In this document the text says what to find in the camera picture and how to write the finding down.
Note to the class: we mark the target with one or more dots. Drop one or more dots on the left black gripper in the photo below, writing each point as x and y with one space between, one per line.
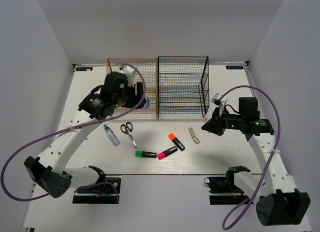
137 101

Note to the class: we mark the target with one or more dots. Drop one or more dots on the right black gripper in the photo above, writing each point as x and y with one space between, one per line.
215 124

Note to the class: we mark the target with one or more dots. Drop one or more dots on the blue tape dispenser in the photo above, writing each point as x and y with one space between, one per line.
146 104

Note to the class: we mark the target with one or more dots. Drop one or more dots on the black handled scissors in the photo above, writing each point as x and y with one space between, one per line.
127 129

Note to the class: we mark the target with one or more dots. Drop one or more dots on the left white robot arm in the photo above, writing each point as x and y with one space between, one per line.
49 169

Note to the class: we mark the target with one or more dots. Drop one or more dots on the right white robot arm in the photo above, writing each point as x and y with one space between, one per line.
275 195

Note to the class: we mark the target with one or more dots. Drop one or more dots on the white correction tape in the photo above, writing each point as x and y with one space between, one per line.
191 131

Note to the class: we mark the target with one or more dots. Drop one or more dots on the beige eraser block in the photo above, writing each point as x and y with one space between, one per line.
196 140

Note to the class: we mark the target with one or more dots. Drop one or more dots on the left table label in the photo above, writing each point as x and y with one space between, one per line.
84 69

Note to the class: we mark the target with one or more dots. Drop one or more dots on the table label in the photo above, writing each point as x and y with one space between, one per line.
234 67
84 69

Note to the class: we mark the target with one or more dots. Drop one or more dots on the right table label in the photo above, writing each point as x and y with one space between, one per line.
234 67

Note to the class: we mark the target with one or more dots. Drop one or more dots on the green highlighter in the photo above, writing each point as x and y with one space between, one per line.
145 154

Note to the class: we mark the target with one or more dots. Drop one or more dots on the pink highlighter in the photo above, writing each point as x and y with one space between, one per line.
166 153

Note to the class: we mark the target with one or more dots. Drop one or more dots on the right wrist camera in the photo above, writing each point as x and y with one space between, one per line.
219 99

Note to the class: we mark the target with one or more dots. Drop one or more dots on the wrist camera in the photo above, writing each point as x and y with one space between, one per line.
219 99
130 72

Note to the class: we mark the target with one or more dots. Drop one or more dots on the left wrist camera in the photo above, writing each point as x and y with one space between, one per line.
130 72

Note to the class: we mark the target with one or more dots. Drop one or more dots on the black wire shelf rack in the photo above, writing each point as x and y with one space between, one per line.
182 85

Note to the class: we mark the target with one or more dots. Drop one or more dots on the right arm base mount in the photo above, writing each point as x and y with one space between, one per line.
220 193

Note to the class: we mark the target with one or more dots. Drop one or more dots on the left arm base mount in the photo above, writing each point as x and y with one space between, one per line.
106 194

